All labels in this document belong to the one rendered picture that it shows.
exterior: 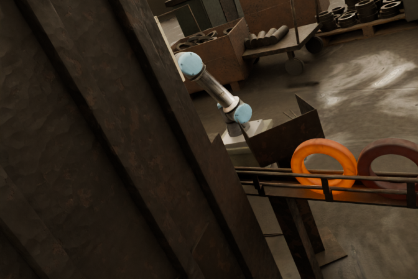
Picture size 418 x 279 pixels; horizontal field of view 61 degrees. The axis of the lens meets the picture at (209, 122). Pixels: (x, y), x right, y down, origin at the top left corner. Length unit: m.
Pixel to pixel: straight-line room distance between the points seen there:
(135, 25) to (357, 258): 1.35
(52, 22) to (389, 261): 1.50
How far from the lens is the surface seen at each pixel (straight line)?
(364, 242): 1.79
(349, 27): 4.26
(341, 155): 1.03
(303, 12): 5.06
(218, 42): 3.75
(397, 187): 1.10
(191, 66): 1.85
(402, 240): 1.78
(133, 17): 0.80
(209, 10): 6.39
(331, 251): 1.77
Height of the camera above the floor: 1.30
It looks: 22 degrees down
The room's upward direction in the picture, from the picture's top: 24 degrees counter-clockwise
